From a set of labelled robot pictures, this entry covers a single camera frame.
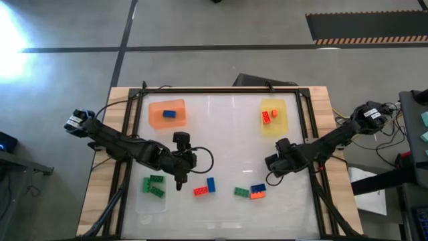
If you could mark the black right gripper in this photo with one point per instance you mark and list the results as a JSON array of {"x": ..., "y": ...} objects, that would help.
[{"x": 284, "y": 160}]

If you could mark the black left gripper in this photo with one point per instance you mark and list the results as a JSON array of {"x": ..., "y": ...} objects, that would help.
[{"x": 182, "y": 164}]

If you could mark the small orange toy brick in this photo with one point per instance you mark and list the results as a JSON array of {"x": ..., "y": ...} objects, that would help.
[{"x": 274, "y": 112}]

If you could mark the blue toy brick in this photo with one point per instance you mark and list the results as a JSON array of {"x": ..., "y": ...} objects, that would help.
[
  {"x": 211, "y": 184},
  {"x": 258, "y": 187},
  {"x": 169, "y": 114}
]

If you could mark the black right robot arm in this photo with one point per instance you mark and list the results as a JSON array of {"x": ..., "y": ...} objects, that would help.
[{"x": 334, "y": 140}]

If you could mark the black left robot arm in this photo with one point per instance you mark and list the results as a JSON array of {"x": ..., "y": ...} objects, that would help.
[{"x": 117, "y": 145}]

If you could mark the yellow translucent bin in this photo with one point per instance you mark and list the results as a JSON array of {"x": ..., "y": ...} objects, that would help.
[{"x": 279, "y": 129}]

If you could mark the clear plastic bin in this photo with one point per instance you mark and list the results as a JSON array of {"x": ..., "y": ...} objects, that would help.
[{"x": 150, "y": 204}]

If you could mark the orange translucent bin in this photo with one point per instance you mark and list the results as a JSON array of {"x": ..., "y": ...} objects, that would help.
[{"x": 157, "y": 120}]

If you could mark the white paper sheet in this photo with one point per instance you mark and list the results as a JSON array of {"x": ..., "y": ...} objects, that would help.
[{"x": 371, "y": 201}]

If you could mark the black power strip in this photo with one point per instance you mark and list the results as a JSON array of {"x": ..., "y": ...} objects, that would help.
[{"x": 393, "y": 107}]

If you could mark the red clip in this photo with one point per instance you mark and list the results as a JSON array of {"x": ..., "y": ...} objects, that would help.
[{"x": 405, "y": 155}]

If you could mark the grey side table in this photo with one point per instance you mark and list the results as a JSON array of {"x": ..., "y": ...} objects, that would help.
[{"x": 413, "y": 134}]

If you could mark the teal box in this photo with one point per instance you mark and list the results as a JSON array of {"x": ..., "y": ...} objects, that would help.
[
  {"x": 425, "y": 118},
  {"x": 425, "y": 136}
]

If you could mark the dark keyboard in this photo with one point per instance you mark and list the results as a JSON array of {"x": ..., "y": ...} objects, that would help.
[{"x": 422, "y": 224}]

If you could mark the black hazard-striped floor mat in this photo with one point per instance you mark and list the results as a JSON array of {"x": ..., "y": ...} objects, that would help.
[{"x": 364, "y": 25}]

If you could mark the grey metal stand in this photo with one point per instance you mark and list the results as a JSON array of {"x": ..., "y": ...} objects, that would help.
[{"x": 20, "y": 161}]

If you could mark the black device with blue light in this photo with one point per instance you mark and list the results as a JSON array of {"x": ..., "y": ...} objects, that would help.
[{"x": 6, "y": 142}]

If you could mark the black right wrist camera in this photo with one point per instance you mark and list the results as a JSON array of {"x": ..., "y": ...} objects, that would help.
[{"x": 283, "y": 144}]

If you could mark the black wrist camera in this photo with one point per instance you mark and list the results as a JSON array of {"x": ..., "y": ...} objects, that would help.
[
  {"x": 181, "y": 138},
  {"x": 283, "y": 144}
]

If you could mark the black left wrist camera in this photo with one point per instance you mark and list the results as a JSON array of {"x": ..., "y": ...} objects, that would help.
[{"x": 181, "y": 138}]

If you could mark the black metal table frame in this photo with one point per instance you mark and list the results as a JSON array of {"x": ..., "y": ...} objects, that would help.
[{"x": 217, "y": 90}]

